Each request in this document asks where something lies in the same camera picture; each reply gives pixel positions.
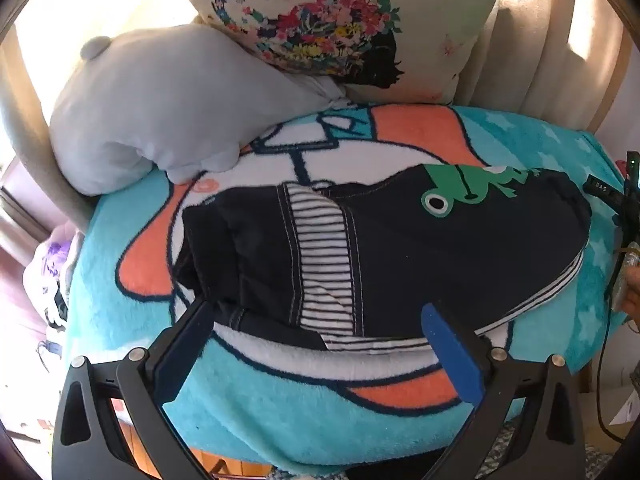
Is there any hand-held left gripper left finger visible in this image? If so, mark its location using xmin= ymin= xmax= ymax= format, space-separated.
xmin=51 ymin=296 xmax=217 ymax=480

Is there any black cable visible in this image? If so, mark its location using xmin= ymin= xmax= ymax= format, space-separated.
xmin=595 ymin=305 xmax=631 ymax=438

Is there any teal cartoon printed blanket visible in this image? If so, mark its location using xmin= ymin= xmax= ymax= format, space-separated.
xmin=62 ymin=102 xmax=626 ymax=476

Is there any person's right hand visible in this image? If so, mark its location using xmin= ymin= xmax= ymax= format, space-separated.
xmin=620 ymin=265 xmax=640 ymax=319

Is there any navy striped frog shirt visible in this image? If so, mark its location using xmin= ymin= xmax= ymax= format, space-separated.
xmin=177 ymin=164 xmax=593 ymax=352

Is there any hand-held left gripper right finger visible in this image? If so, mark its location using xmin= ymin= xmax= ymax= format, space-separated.
xmin=421 ymin=304 xmax=587 ymax=480

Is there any beige patterned curtain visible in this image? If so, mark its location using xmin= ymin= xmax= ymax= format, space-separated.
xmin=457 ymin=0 xmax=633 ymax=131

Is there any purple and white plush toy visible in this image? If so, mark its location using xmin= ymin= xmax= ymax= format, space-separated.
xmin=22 ymin=227 xmax=83 ymax=333

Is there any grey plush pillow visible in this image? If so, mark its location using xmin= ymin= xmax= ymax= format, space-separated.
xmin=49 ymin=24 xmax=351 ymax=197

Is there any cream floral cushion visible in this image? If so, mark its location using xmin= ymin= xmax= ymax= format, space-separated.
xmin=162 ymin=0 xmax=506 ymax=106

